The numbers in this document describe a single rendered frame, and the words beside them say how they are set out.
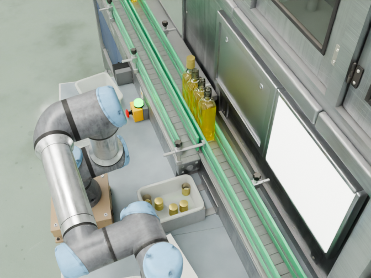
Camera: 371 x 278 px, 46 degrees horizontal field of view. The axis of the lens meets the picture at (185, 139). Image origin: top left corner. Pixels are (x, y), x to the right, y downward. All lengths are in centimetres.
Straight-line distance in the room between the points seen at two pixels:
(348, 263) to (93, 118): 75
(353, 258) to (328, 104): 70
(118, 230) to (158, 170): 98
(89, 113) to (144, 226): 36
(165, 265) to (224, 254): 83
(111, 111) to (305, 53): 57
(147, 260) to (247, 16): 97
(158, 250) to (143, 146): 114
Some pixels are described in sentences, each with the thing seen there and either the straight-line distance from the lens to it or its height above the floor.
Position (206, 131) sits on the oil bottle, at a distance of 176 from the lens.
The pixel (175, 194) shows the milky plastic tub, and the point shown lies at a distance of 178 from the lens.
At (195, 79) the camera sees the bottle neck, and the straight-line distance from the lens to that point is 173.
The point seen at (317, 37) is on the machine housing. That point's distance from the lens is 126.
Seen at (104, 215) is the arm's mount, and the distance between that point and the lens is 165.
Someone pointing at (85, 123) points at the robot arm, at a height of 142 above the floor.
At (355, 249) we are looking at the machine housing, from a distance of 58.
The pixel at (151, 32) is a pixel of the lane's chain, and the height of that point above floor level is 88.
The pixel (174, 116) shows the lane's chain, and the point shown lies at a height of 88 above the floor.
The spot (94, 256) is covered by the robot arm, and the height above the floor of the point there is 143.
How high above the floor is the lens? 223
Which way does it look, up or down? 48 degrees down
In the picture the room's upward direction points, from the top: straight up
